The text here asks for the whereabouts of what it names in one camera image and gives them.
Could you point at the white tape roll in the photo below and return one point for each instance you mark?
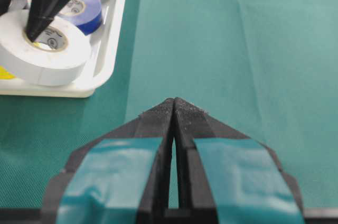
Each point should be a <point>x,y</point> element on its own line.
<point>56,58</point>

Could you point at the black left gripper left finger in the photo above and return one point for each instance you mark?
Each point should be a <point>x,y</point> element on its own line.
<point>121,177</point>

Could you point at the blue tape roll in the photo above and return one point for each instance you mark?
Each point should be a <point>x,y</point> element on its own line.
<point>84,14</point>

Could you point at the green table cloth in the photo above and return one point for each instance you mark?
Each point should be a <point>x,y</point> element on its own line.
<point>267,68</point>

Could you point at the white plastic tray case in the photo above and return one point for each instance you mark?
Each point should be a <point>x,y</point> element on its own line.
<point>98,69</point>

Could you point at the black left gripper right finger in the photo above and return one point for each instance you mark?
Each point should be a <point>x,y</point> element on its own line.
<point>224,176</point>

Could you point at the yellow tape roll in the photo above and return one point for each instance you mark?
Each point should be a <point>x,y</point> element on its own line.
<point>5,75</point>

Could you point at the black tape roll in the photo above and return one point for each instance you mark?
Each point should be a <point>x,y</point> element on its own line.
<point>18,5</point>

